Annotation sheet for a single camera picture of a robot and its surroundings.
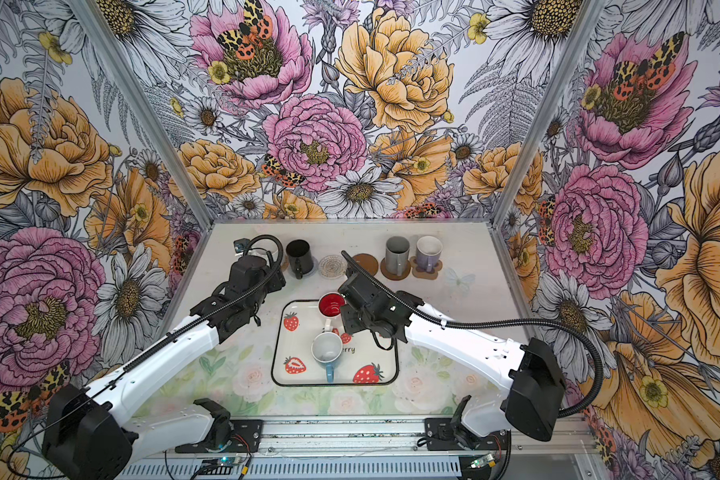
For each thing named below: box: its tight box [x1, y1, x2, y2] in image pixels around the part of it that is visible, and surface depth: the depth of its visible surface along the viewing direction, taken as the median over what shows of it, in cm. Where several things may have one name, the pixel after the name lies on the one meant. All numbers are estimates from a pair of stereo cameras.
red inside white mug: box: [318, 292, 346, 330], surface depth 92 cm
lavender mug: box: [416, 235, 444, 272], surface depth 105 cm
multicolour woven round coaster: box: [318, 254, 347, 279], surface depth 110 cm
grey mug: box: [385, 235, 410, 277], surface depth 101 cm
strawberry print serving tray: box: [271, 300, 399, 387], surface depth 87 cm
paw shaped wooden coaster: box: [409, 256, 443, 280], surface depth 107 cm
